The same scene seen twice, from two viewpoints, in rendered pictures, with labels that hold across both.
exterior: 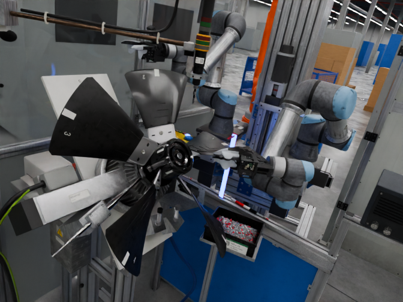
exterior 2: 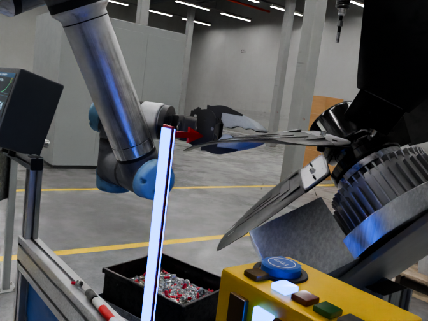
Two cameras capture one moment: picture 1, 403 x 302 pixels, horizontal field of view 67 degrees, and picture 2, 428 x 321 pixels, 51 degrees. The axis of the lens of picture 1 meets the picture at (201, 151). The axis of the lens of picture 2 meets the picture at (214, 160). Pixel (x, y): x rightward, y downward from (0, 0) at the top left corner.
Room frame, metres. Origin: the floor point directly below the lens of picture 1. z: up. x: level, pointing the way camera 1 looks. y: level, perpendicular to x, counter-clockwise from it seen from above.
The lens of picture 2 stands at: (1.86, 0.13, 1.23)
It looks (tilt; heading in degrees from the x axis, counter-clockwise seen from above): 7 degrees down; 198
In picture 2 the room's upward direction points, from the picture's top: 7 degrees clockwise
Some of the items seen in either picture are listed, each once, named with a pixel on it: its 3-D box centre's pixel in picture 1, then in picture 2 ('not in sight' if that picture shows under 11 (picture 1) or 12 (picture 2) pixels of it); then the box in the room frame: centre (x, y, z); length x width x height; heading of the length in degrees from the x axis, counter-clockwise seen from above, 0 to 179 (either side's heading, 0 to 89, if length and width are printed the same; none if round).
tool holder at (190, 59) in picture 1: (196, 60); not in sight; (0.98, 0.07, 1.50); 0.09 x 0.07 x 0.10; 92
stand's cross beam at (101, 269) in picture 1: (105, 272); not in sight; (0.99, 0.31, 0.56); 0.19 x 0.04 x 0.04; 57
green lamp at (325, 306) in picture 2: not in sight; (327, 309); (1.49, 0.12, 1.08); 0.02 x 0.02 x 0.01; 57
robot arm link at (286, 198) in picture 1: (284, 191); (119, 165); (1.04, -0.34, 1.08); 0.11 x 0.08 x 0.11; 56
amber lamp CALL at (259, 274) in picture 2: not in sight; (256, 274); (1.45, 0.05, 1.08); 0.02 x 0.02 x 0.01; 57
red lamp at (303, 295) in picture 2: not in sight; (305, 298); (1.48, 0.10, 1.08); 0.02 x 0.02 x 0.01; 57
